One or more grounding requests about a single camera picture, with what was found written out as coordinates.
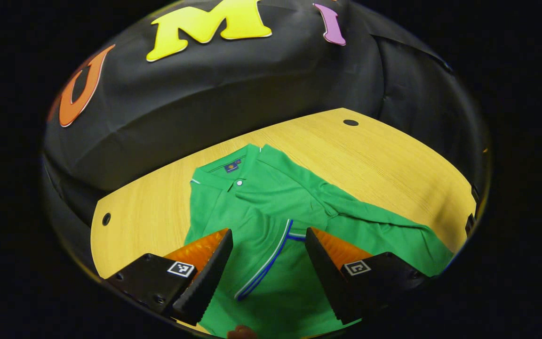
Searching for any green T-shirt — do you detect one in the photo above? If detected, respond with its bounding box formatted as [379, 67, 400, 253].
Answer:
[184, 144, 455, 339]

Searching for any black backdrop cloth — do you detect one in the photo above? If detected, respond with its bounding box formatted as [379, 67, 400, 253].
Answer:
[40, 0, 490, 264]

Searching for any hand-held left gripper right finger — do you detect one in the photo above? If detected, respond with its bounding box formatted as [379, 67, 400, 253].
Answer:
[304, 227, 435, 325]

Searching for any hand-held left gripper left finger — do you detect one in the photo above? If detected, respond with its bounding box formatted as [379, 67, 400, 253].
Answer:
[104, 228, 234, 326]

